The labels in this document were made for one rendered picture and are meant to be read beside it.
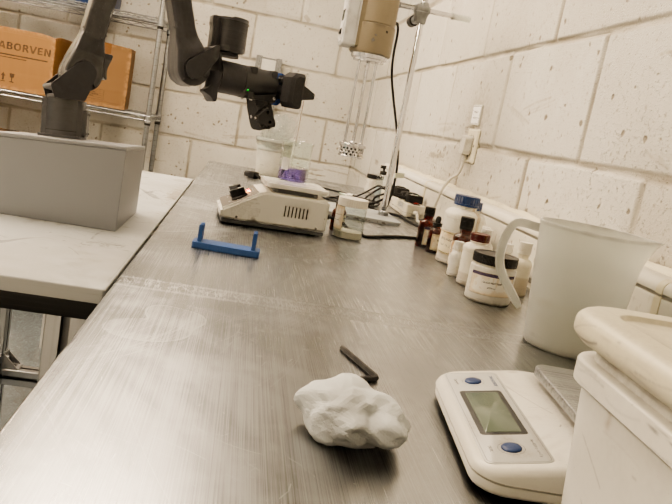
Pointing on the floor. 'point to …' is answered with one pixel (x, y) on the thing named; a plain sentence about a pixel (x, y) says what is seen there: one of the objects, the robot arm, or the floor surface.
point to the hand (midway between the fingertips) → (297, 93)
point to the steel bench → (257, 370)
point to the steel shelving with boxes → (13, 62)
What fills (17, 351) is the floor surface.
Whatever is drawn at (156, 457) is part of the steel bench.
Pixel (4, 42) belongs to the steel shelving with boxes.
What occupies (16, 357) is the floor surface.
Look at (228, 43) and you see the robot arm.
